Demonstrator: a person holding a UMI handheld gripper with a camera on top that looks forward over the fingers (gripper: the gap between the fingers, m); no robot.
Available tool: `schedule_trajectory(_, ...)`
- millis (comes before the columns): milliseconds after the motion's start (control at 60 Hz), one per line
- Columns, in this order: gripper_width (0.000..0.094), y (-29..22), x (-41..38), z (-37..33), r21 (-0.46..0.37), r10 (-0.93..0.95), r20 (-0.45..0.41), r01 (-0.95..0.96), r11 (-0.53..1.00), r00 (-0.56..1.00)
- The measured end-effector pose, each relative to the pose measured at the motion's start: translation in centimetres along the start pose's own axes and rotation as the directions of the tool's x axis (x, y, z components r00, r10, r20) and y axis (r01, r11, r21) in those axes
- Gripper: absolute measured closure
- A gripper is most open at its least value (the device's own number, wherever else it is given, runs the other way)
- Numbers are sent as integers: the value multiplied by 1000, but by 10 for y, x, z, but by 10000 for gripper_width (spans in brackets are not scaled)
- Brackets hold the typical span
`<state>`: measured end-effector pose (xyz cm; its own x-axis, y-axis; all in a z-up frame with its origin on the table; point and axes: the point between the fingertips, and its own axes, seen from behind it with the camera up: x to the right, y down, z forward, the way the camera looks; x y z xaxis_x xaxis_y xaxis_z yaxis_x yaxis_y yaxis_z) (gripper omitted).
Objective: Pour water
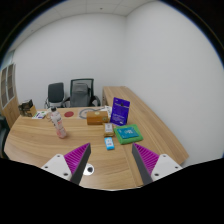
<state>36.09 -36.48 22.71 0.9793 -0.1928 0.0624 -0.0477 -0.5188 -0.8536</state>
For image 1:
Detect small brown white box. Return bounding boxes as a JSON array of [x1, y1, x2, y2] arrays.
[[104, 123, 114, 137]]

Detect red round coaster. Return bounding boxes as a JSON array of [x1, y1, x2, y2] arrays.
[[64, 111, 74, 117]]

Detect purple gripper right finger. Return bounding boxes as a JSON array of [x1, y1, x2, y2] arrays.
[[131, 142, 184, 186]]

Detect purple standing booklet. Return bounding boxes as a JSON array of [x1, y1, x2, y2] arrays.
[[110, 98, 130, 126]]

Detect silver desk cable grommet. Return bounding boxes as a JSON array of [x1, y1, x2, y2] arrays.
[[83, 164, 94, 176]]

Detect black mesh office chair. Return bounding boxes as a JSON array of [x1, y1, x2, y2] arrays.
[[65, 78, 101, 107]]

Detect clear water bottle pink label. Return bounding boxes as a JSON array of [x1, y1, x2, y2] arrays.
[[50, 107, 66, 138]]

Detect dark box on cardboard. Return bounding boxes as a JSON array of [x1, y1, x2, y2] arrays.
[[18, 99, 37, 117]]

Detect small blue white box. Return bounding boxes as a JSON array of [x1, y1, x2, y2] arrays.
[[104, 137, 114, 150]]

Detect grey round mat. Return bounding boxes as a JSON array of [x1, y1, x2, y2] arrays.
[[79, 108, 97, 119]]

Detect white purple leaflet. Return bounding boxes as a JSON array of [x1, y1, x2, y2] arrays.
[[32, 111, 47, 119]]

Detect green tray with blue box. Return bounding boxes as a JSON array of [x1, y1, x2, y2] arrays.
[[114, 124, 143, 144]]

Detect brown wooden box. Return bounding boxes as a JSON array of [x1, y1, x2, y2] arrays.
[[87, 111, 109, 125]]

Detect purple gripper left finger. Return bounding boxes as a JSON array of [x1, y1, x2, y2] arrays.
[[40, 142, 92, 186]]

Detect white papers on desk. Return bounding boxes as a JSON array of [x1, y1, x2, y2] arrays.
[[100, 105, 112, 117]]

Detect grey white office chair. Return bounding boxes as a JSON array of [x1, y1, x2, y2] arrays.
[[44, 82, 65, 108]]

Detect wooden shelf cabinet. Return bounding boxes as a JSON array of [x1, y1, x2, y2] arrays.
[[0, 64, 19, 127]]

